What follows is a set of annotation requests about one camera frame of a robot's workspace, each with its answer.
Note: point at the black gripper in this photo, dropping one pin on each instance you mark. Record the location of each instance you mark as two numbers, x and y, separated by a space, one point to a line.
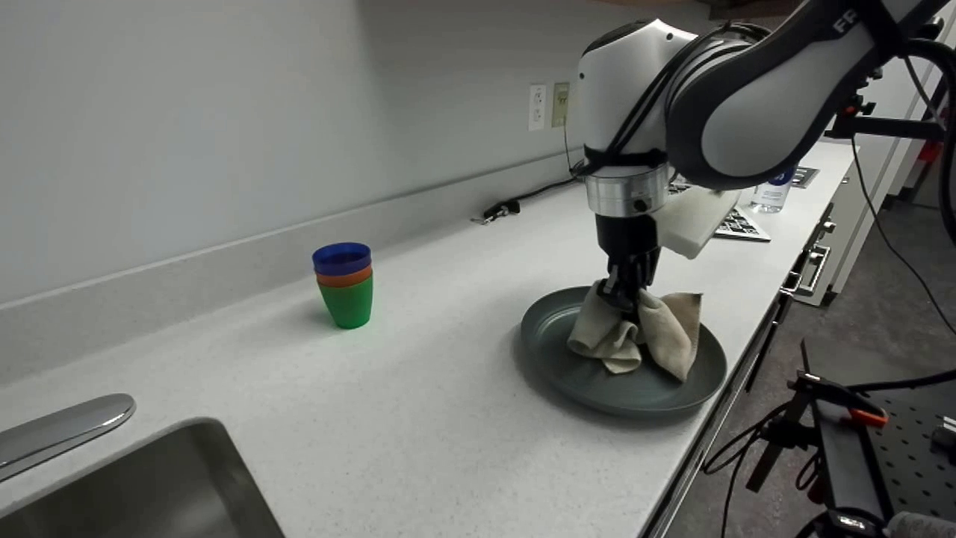
632 250

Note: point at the beige cloth towel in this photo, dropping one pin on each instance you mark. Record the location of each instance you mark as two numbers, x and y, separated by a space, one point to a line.
663 332

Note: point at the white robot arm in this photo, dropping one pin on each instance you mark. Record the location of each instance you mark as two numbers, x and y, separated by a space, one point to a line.
720 108

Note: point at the grey round plate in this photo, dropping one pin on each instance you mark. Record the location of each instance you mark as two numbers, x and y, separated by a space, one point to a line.
587 384

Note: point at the orange plastic cup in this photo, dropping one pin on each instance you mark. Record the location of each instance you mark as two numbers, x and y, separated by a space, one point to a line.
348 279

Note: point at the green plastic cup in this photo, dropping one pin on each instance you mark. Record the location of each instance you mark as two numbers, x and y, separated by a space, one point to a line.
348 302

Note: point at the blue plastic cup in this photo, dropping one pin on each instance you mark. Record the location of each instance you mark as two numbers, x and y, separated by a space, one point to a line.
340 259

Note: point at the steel sink basin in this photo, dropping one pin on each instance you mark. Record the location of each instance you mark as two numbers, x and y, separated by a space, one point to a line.
190 481

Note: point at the chrome faucet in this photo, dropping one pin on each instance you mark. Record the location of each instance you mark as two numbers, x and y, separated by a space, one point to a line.
61 430

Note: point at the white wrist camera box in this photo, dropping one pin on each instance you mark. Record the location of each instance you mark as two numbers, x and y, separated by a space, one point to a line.
689 218

